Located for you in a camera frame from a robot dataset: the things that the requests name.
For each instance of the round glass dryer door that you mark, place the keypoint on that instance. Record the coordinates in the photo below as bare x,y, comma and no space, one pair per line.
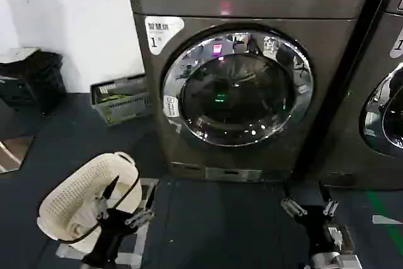
239,92
390,114

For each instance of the grey dryer partly seen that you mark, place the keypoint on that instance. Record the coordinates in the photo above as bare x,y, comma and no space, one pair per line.
355,124

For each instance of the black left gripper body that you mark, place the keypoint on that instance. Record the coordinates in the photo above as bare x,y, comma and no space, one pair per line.
108,237

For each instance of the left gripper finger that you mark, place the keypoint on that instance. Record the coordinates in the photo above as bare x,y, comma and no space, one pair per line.
107,195
140,217

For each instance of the white perforated laundry basket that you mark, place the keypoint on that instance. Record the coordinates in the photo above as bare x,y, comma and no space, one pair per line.
75,190

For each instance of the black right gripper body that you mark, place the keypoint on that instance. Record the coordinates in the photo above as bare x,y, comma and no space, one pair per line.
316,231

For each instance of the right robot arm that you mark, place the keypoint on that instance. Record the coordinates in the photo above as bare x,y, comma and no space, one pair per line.
335,256

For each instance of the grey slatted plastic crate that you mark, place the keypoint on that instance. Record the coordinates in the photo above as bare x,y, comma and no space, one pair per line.
126,105

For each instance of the silver floor tape frame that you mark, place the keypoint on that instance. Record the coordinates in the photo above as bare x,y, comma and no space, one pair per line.
132,254

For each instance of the white number sticker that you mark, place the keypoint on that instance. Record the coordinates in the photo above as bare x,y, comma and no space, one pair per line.
162,31

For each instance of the black post between dryers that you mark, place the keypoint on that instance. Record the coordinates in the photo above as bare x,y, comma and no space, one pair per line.
343,80

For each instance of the small white door sticker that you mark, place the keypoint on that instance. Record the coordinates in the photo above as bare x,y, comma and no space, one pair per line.
171,106

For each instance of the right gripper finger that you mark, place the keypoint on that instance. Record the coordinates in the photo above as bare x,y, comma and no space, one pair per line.
294,208
330,209

